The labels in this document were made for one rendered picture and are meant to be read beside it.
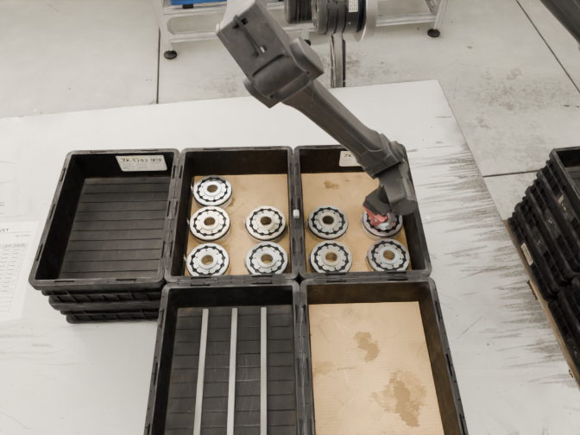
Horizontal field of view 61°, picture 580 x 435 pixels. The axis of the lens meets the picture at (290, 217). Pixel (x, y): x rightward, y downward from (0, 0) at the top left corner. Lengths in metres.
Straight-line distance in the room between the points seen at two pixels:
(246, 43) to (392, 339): 0.72
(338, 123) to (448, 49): 2.48
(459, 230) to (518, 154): 1.35
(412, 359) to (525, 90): 2.29
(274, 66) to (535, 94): 2.55
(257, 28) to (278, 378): 0.72
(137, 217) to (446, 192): 0.92
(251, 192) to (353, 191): 0.28
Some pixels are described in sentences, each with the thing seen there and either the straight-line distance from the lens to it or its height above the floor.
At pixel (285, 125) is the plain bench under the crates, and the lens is 1.70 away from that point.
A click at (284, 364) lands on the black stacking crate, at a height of 0.83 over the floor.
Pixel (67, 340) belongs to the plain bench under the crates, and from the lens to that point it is 1.39.
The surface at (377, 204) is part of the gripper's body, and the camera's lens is 1.17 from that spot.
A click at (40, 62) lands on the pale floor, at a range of 3.43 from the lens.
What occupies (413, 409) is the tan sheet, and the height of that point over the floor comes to 0.83.
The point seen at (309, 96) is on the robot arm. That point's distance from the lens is 0.80.
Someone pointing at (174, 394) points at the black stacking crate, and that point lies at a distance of 1.13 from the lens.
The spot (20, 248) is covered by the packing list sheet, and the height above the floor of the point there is 0.70.
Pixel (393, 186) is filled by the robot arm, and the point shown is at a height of 1.08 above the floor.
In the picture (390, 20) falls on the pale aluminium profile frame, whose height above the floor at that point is 0.13.
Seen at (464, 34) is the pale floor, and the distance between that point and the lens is 3.49.
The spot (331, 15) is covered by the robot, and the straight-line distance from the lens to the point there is 1.37.
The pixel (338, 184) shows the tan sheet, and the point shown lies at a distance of 1.37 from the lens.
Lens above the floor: 1.90
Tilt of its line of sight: 56 degrees down
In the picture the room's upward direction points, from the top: straight up
